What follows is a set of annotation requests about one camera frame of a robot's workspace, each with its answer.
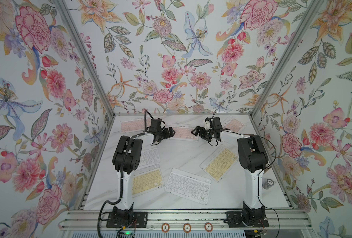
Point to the silver patterned can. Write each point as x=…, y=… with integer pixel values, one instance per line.
x=268, y=183

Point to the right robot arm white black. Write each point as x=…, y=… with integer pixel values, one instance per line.
x=253, y=159

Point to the white keyboard left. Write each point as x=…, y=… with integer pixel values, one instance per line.
x=149, y=157

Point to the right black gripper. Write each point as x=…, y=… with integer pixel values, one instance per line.
x=198, y=128

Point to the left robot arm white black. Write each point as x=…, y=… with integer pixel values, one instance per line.
x=127, y=156

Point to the right orange ring marker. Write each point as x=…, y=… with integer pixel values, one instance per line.
x=208, y=227

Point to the orange ring marker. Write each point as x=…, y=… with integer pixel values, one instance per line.
x=165, y=227
x=208, y=227
x=187, y=228

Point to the aluminium front rail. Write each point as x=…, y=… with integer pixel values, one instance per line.
x=279, y=219

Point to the middle orange ring marker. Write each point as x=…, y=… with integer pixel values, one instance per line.
x=187, y=228

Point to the white keyboard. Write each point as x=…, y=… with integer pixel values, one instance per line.
x=149, y=157
x=189, y=186

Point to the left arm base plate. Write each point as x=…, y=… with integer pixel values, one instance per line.
x=119, y=218

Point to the left orange ring marker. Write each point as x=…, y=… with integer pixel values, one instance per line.
x=165, y=227

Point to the pink keyboard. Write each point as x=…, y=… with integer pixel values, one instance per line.
x=132, y=125
x=184, y=133
x=233, y=124

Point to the white keyboard front centre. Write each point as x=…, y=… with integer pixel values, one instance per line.
x=189, y=186

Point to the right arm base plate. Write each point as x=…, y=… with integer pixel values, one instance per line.
x=238, y=219

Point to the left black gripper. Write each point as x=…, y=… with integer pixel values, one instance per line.
x=166, y=135

